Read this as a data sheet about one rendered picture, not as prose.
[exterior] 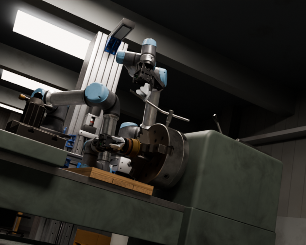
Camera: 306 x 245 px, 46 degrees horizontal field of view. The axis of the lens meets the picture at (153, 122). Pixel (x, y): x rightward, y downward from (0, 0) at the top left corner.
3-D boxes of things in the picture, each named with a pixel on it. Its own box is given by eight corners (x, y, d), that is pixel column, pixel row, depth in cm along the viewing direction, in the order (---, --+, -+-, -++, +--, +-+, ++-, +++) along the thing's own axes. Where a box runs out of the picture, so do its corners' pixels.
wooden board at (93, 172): (112, 192, 185) (114, 184, 186) (151, 195, 155) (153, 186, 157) (58, 176, 170) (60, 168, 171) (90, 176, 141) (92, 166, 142)
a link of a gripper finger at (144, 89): (137, 97, 174) (139, 82, 178) (146, 102, 177) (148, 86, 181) (140, 95, 171) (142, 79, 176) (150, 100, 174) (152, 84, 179)
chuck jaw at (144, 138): (150, 153, 184) (147, 135, 192) (156, 147, 181) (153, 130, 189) (132, 146, 178) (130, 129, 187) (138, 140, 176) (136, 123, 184)
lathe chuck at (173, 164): (138, 182, 195) (157, 127, 199) (170, 196, 168) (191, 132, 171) (124, 177, 191) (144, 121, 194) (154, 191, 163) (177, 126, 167)
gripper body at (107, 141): (101, 147, 170) (90, 148, 180) (116, 152, 174) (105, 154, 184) (105, 131, 172) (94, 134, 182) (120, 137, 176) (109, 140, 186)
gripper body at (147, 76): (131, 83, 180) (134, 64, 186) (145, 90, 184) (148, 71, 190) (140, 77, 174) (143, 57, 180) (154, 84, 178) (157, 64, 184)
